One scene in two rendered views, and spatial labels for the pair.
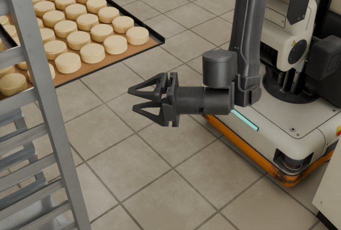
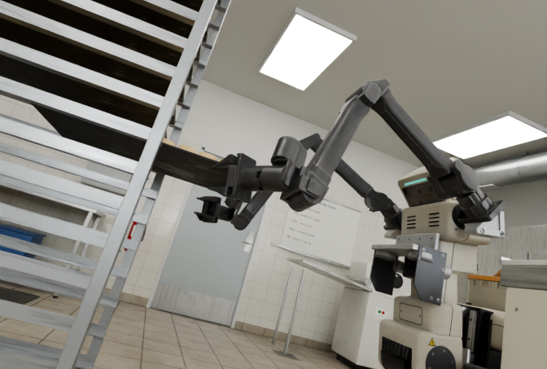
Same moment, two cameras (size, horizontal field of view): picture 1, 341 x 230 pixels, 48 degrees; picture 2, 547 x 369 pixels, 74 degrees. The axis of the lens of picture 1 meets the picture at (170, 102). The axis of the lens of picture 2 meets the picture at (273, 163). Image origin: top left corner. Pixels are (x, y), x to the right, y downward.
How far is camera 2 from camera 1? 82 cm
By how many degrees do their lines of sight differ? 63
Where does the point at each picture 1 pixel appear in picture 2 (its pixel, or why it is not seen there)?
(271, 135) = not seen: outside the picture
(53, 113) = (151, 145)
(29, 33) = (175, 82)
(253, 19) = (330, 142)
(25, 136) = (121, 161)
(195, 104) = (255, 169)
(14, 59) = (157, 102)
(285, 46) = (419, 338)
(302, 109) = not seen: outside the picture
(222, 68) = (287, 142)
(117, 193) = not seen: outside the picture
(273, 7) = (410, 302)
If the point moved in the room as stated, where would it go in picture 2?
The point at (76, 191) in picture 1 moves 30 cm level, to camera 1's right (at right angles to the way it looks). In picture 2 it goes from (111, 249) to (228, 287)
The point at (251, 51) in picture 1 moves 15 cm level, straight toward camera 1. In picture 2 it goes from (322, 161) to (287, 131)
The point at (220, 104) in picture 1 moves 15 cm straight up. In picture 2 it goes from (276, 168) to (294, 105)
